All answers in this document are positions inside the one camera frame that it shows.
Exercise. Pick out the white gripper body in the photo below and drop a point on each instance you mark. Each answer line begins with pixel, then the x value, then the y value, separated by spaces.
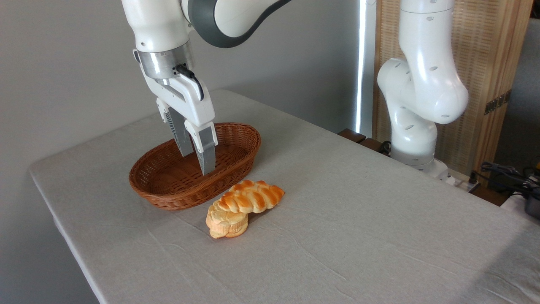
pixel 185 99

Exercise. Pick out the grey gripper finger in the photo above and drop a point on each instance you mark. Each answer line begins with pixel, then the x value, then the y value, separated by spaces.
pixel 179 131
pixel 206 147

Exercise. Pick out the braided golden bread loaf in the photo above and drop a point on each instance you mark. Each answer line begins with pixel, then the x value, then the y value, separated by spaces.
pixel 253 196

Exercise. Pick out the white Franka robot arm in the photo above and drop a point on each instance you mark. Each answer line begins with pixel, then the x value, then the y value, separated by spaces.
pixel 422 84

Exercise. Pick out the brown wicker oval basket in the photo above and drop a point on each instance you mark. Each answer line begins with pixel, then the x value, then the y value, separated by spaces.
pixel 168 194

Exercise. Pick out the round flower-shaped bread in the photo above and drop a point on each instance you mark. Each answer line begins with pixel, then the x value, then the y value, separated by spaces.
pixel 223 223

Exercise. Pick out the dark brown wooden furniture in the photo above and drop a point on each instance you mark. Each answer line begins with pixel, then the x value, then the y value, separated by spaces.
pixel 352 135

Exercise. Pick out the grey tablecloth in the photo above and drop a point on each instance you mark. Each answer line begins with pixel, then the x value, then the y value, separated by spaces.
pixel 358 232

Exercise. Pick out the white vertical light strip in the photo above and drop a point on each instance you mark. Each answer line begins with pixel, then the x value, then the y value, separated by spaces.
pixel 362 63

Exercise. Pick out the bamboo wooden folding screen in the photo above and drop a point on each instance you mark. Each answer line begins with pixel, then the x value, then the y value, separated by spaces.
pixel 476 50

